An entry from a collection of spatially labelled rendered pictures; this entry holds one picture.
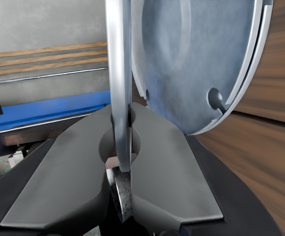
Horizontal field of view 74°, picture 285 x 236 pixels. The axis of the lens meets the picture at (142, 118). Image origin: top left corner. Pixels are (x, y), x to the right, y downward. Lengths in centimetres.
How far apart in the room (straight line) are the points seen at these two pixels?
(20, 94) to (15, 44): 42
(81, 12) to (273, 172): 199
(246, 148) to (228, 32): 10
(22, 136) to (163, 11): 94
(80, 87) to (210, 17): 180
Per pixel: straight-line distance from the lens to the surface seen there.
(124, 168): 16
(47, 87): 196
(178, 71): 25
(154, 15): 29
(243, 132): 20
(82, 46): 168
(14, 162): 85
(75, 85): 195
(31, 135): 107
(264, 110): 18
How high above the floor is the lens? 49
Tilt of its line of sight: 18 degrees down
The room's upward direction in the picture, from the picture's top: 103 degrees counter-clockwise
